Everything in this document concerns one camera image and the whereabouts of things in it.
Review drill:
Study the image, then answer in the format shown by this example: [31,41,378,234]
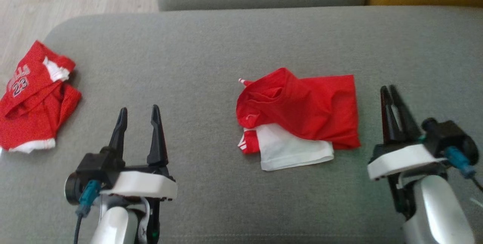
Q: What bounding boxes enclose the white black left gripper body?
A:
[99,162,178,244]

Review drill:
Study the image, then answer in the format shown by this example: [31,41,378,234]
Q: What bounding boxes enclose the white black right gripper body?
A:
[367,140,449,220]

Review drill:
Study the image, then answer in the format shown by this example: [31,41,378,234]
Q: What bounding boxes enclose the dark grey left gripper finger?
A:
[146,104,169,168]
[109,107,128,158]

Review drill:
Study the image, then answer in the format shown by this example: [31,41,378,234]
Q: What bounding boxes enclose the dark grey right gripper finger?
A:
[389,85,424,141]
[380,85,402,143]

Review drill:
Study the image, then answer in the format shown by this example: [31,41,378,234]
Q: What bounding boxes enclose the red t-shirt with white sleeves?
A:
[236,67,361,171]

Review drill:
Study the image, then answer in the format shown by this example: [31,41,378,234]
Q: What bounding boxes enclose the red basketball shorts number 23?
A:
[0,40,82,154]

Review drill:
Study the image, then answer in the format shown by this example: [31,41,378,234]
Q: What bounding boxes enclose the large grey sofa seat cushion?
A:
[0,6,483,244]

